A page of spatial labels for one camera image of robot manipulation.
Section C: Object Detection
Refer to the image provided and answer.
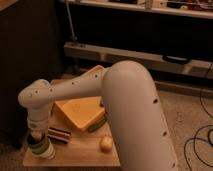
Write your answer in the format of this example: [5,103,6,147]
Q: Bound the upper white shelf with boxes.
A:
[59,0,213,19]

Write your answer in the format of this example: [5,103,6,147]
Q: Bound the striped cup on side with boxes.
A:
[47,127,71,144]

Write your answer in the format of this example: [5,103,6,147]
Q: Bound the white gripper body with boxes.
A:
[27,117,49,142]

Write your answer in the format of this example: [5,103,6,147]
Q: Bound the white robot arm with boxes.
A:
[18,61,179,171]

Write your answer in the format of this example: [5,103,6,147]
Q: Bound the white shelf rail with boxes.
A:
[64,42,213,79]

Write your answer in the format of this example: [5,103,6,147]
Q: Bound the green toy vegetable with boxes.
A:
[87,115,107,132]

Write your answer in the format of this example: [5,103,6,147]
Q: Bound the dark cabinet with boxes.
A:
[0,0,63,149]

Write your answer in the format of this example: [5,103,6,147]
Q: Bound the wooden board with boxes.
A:
[22,64,121,168]

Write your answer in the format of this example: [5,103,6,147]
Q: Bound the small yellow toy fruit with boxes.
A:
[99,136,113,152]

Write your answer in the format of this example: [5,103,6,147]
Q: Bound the green white cups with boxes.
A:
[27,135,55,159]

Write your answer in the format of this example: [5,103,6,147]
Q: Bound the black cable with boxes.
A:
[183,63,213,171]

